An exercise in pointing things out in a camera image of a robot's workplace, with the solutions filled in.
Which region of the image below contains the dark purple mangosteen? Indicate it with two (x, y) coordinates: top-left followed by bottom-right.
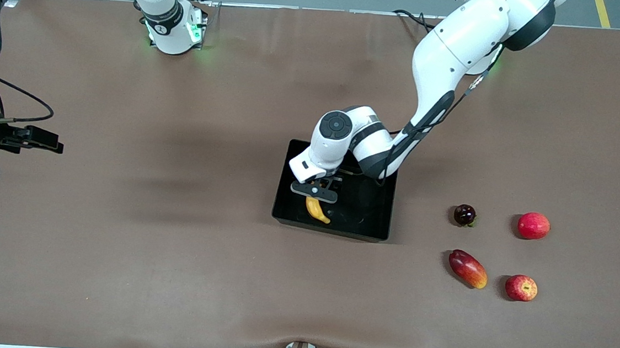
(453, 203), (478, 228)

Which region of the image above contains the yellow banana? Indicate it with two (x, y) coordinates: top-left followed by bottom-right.
(304, 196), (334, 225)

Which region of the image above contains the brown table mat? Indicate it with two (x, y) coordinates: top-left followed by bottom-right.
(0, 0), (620, 348)

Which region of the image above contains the round red fruit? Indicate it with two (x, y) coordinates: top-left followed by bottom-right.
(516, 211), (553, 242)

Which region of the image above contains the black plastic box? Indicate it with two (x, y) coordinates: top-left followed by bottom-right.
(270, 138), (401, 244)

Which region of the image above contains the red yellow apple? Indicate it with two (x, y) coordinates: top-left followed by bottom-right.
(504, 274), (540, 304)

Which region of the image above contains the black base power cable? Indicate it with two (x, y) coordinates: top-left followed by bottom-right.
(391, 8), (440, 35)

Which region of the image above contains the red yellow mango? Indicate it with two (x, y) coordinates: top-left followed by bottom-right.
(446, 249), (491, 291)

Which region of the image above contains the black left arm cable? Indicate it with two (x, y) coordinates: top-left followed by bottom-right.
(381, 34), (501, 195)

